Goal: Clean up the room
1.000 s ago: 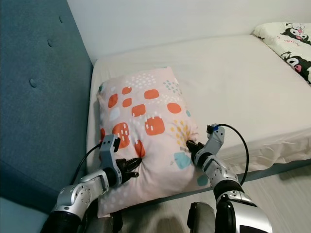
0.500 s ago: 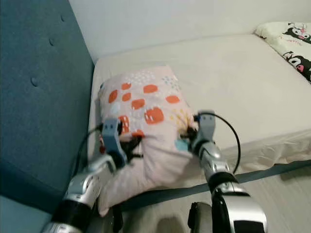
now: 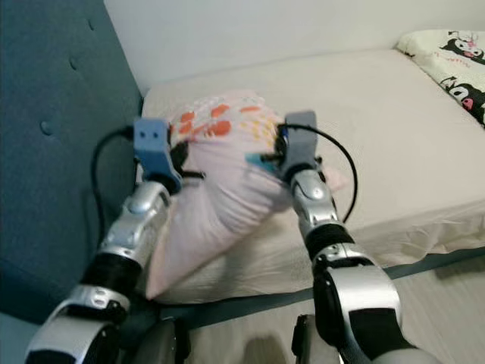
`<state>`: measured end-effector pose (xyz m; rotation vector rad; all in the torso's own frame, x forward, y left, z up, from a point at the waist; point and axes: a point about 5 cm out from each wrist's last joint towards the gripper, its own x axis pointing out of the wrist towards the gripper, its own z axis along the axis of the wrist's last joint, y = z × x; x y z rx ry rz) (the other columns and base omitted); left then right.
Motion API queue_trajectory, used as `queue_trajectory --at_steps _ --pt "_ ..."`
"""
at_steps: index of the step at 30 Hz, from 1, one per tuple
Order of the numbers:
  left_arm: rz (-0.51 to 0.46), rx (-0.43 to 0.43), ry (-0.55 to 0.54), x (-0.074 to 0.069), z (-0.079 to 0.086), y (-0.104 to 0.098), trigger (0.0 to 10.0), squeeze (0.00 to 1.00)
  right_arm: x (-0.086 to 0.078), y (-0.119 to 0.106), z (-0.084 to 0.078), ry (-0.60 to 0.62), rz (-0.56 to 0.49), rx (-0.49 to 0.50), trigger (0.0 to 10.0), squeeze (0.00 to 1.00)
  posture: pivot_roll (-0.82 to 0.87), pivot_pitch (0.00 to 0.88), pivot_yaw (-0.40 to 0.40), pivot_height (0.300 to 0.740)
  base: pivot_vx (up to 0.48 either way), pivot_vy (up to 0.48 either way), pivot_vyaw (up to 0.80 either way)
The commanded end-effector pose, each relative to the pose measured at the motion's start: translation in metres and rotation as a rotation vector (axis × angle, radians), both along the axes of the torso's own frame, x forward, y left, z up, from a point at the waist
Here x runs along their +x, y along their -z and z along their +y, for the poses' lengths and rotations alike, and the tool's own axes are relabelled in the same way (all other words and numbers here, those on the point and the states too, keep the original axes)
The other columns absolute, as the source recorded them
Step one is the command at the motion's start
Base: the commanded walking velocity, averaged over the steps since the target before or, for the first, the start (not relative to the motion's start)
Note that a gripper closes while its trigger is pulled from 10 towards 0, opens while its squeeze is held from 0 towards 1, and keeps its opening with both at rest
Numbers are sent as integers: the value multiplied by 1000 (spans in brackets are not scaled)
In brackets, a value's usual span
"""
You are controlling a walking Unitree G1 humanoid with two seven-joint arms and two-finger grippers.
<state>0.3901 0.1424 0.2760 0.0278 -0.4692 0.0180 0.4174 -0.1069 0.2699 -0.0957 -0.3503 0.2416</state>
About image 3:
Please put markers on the cream cartoon print quilt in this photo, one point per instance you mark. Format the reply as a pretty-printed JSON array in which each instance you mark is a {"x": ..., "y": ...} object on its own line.
[{"x": 458, "y": 68}]

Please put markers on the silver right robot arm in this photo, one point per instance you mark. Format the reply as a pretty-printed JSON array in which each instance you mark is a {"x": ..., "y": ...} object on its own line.
[{"x": 356, "y": 296}]

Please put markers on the mattress with beige sheet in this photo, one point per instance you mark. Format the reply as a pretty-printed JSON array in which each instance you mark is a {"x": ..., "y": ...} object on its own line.
[{"x": 409, "y": 129}]

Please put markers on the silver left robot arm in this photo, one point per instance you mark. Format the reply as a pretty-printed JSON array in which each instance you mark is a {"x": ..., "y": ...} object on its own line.
[{"x": 114, "y": 250}]

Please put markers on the pink pillow with orange spots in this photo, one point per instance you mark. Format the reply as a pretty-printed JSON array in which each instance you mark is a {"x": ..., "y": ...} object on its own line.
[{"x": 220, "y": 197}]

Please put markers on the teal upholstered headboard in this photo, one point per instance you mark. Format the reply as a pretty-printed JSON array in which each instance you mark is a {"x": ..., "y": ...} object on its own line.
[{"x": 53, "y": 152}]

